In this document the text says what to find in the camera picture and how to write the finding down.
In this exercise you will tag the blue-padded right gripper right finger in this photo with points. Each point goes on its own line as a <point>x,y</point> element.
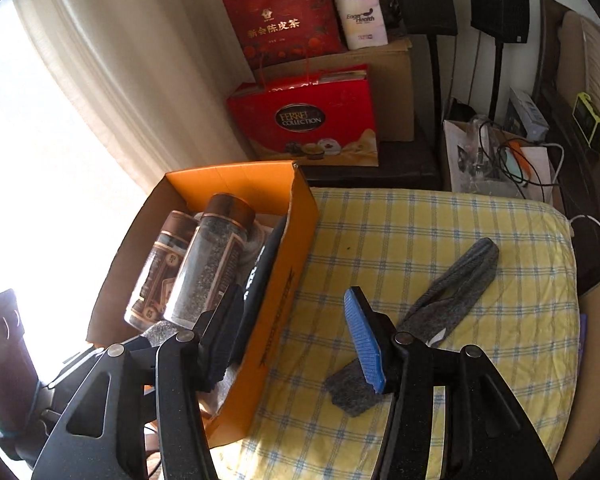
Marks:
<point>487,432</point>

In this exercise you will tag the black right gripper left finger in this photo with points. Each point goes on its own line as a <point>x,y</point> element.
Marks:
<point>188,362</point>

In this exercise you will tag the brown labelled glass jar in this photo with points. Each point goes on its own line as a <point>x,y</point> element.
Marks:
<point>154,286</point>

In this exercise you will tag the long grey sock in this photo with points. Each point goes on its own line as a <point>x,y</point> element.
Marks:
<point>431,319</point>

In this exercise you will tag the brown lidded seed jar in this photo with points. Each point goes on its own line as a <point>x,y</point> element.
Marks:
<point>188,301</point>

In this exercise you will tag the grey knit wrist band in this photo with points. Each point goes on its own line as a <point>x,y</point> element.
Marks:
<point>209,402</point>

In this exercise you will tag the open brown cardboard box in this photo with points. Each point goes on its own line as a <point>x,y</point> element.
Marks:
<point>583,430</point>

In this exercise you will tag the yellow plaid bed sheet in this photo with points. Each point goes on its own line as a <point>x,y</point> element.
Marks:
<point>393,244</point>

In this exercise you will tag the dark wooden headboard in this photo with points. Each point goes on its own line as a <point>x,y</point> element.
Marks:
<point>579,178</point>

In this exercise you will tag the white paper bag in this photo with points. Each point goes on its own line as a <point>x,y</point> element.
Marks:
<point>480,158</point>

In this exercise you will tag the orange cardboard box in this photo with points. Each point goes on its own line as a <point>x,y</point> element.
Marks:
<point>276,189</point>

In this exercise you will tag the white small box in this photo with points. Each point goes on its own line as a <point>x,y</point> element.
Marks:
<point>524,118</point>

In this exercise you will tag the green alarm clock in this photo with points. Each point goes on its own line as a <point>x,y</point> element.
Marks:
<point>588,120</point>

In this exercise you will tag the white sheer curtain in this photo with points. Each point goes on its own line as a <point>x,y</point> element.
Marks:
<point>98,100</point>

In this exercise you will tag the red Ferrero Collection box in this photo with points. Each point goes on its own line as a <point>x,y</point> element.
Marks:
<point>322,118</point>

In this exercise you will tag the large brown cardboard box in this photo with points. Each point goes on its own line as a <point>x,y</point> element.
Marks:
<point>390,73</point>

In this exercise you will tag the beige pillow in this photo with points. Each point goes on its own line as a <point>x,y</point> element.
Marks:
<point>579,62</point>

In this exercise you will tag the right black speaker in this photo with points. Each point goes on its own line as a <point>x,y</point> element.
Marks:
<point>507,22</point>

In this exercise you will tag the black speaker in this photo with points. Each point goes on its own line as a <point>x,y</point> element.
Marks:
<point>432,18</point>
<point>507,22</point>

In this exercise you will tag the left black speaker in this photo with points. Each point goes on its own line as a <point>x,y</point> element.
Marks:
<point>432,18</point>

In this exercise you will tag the red tea gift bag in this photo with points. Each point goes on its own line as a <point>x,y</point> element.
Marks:
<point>271,32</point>

